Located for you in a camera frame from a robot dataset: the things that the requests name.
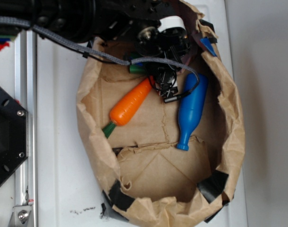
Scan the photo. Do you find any green rectangular block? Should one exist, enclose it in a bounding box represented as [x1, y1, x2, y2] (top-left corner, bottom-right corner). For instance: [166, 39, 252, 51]
[129, 52, 147, 75]

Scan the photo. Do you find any brown paper bag tray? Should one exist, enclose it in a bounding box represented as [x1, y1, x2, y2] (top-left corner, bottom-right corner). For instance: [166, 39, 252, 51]
[76, 0, 246, 227]

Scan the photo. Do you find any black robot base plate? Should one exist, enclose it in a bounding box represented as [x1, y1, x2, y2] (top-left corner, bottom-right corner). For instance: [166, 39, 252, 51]
[0, 87, 28, 187]

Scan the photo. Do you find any metal corner bracket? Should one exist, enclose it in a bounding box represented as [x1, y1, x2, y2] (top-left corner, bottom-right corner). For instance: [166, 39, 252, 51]
[8, 205, 34, 227]

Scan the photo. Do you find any blue toy bottle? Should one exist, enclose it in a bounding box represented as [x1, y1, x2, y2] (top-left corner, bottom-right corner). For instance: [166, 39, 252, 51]
[177, 74, 208, 151]

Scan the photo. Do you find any grey braided cable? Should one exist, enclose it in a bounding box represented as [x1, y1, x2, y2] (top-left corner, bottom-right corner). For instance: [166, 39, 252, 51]
[0, 15, 200, 100]

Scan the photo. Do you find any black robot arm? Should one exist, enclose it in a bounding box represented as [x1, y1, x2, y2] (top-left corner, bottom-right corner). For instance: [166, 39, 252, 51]
[0, 0, 190, 59]

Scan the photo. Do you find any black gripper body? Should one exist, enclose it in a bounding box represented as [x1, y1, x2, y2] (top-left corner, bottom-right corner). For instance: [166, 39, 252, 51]
[94, 0, 192, 60]

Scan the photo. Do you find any orange toy carrot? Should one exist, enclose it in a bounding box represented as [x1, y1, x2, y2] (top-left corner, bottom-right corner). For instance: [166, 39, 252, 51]
[102, 77, 152, 138]

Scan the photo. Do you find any aluminium extrusion rail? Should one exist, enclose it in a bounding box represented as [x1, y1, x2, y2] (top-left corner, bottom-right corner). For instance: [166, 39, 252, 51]
[13, 31, 38, 227]

